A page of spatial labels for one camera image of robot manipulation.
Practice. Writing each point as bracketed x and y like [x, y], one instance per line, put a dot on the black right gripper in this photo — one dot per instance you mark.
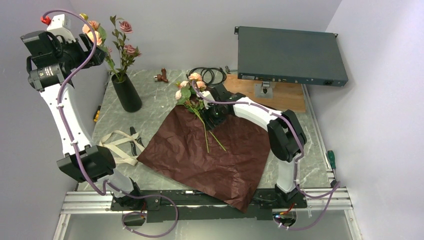
[209, 124]

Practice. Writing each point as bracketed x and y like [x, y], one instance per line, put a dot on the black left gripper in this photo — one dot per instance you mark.
[97, 58]

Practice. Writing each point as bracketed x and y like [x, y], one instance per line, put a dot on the peach flower stem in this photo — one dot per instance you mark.
[97, 34]

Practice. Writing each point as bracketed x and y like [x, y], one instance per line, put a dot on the red flower bouquet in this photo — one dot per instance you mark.
[186, 96]

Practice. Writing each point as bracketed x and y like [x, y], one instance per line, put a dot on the dark red wrapping paper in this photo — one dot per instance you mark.
[226, 163]

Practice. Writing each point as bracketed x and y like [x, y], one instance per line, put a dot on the pink flower stem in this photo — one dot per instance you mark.
[127, 52]

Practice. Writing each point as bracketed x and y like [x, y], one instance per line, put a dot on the beige ribbon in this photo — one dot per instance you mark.
[114, 146]

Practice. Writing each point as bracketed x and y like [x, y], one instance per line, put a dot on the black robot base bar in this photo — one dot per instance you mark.
[164, 205]

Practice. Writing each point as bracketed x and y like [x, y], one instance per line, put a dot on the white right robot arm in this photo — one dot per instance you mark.
[285, 133]

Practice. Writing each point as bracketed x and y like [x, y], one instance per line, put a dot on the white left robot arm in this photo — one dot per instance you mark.
[52, 63]

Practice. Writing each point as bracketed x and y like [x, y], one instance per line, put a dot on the black cone vase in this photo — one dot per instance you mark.
[126, 93]

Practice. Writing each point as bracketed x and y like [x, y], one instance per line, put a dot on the yellow tool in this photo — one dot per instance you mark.
[96, 113]

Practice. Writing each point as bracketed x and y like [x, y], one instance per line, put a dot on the brown small figurine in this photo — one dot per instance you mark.
[162, 77]

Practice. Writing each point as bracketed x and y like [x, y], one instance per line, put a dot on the black pruning shears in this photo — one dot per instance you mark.
[132, 143]

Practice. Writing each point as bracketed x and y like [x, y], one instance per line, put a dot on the wooden board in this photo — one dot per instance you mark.
[285, 96]

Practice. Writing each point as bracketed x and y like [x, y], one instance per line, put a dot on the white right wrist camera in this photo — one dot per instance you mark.
[206, 97]

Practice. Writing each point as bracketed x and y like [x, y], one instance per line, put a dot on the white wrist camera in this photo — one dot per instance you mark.
[60, 27]
[206, 97]

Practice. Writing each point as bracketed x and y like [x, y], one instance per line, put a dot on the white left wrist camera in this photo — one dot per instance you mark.
[60, 27]

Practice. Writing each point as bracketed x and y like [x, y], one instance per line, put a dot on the metal switch stand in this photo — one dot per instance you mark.
[264, 89]

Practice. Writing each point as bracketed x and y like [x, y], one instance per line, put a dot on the dark green network switch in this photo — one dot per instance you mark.
[289, 56]

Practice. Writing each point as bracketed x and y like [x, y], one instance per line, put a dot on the green handled screwdriver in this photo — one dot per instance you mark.
[332, 161]

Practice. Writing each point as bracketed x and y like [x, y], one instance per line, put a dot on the aluminium frame rail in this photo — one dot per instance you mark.
[89, 202]

